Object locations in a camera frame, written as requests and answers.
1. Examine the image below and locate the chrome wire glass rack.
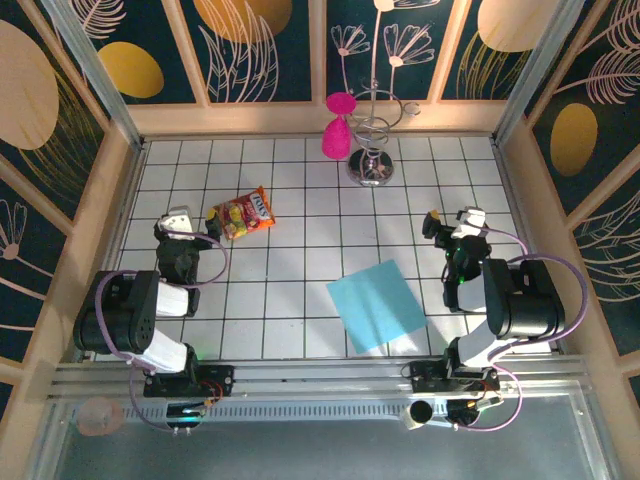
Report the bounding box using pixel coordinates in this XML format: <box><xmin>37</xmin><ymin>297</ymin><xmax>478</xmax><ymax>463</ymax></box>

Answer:
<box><xmin>346</xmin><ymin>84</ymin><xmax>422</xmax><ymax>188</ymax></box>

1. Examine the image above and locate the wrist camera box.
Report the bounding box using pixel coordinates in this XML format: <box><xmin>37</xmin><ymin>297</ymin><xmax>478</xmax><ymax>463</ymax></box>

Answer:
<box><xmin>452</xmin><ymin>205</ymin><xmax>489</xmax><ymax>241</ymax></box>
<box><xmin>158</xmin><ymin>206</ymin><xmax>198</xmax><ymax>243</ymax></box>

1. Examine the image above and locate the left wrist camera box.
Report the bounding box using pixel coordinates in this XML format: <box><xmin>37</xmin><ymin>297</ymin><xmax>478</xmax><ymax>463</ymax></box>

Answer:
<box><xmin>158</xmin><ymin>206</ymin><xmax>198</xmax><ymax>243</ymax></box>

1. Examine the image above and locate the orange candy snack bag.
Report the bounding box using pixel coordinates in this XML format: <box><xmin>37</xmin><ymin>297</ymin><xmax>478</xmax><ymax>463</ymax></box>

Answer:
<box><xmin>205</xmin><ymin>185</ymin><xmax>277</xmax><ymax>243</ymax></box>

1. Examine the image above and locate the small electronics board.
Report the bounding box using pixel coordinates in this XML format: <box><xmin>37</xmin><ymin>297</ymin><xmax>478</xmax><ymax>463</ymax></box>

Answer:
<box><xmin>446</xmin><ymin>397</ymin><xmax>503</xmax><ymax>427</ymax></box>
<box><xmin>165</xmin><ymin>399</ymin><xmax>210</xmax><ymax>427</ymax></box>

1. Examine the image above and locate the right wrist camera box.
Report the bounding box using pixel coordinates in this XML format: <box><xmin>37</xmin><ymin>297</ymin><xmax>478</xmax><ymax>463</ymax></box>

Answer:
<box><xmin>452</xmin><ymin>205</ymin><xmax>489</xmax><ymax>241</ymax></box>

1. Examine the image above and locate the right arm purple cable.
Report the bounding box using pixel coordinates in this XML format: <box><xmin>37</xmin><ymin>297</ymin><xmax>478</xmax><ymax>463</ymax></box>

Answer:
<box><xmin>452</xmin><ymin>227</ymin><xmax>590</xmax><ymax>432</ymax></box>

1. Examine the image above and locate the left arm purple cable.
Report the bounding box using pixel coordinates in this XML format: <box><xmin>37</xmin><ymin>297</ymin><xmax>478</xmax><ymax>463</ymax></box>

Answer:
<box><xmin>94</xmin><ymin>232</ymin><xmax>231</xmax><ymax>434</ymax></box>

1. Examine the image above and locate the white cylindrical cup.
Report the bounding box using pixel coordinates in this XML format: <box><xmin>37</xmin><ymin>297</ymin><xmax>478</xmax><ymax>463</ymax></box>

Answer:
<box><xmin>403</xmin><ymin>398</ymin><xmax>436</xmax><ymax>431</ymax></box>

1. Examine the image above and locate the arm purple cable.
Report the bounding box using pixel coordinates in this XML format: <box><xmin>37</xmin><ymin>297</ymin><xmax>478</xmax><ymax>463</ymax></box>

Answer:
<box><xmin>452</xmin><ymin>227</ymin><xmax>590</xmax><ymax>432</ymax></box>
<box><xmin>94</xmin><ymin>232</ymin><xmax>231</xmax><ymax>434</ymax></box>

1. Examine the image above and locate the perforated grey cable duct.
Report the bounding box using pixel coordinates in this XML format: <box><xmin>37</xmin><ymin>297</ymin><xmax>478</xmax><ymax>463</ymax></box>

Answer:
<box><xmin>122</xmin><ymin>402</ymin><xmax>451</xmax><ymax>426</ymax></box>

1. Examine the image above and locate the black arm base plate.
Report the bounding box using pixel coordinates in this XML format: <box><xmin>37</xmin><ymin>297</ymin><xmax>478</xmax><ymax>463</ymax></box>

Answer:
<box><xmin>409</xmin><ymin>359</ymin><xmax>502</xmax><ymax>396</ymax></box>
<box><xmin>143</xmin><ymin>364</ymin><xmax>236</xmax><ymax>399</ymax></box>

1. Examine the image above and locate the aluminium mounting rail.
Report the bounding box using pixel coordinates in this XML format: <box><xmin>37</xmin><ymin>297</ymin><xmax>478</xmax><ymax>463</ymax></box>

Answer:
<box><xmin>47</xmin><ymin>354</ymin><xmax>590</xmax><ymax>401</ymax></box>

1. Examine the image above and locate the pink wine glass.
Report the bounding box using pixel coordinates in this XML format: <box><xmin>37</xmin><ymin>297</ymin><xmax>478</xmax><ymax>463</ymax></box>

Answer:
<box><xmin>321</xmin><ymin>92</ymin><xmax>359</xmax><ymax>161</ymax></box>

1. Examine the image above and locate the aluminium frame post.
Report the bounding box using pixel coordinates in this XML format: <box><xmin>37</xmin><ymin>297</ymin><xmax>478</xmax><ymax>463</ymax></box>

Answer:
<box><xmin>492</xmin><ymin>0</ymin><xmax>597</xmax><ymax>146</ymax></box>
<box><xmin>42</xmin><ymin>0</ymin><xmax>147</xmax><ymax>151</ymax></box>

